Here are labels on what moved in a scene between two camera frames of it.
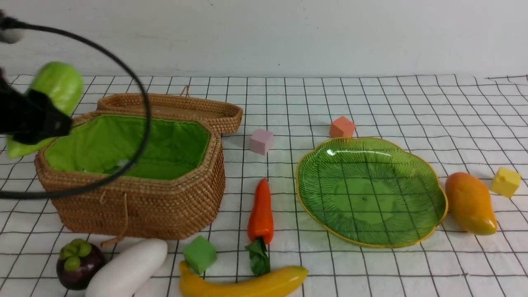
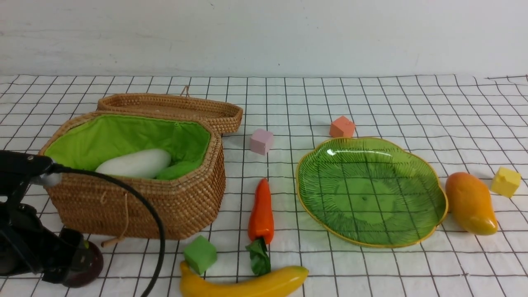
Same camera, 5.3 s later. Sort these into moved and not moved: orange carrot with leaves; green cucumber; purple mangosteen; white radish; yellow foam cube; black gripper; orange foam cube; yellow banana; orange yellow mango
Moved: black gripper; white radish; green cucumber
Not moved: orange foam cube; orange yellow mango; purple mangosteen; yellow foam cube; orange carrot with leaves; yellow banana
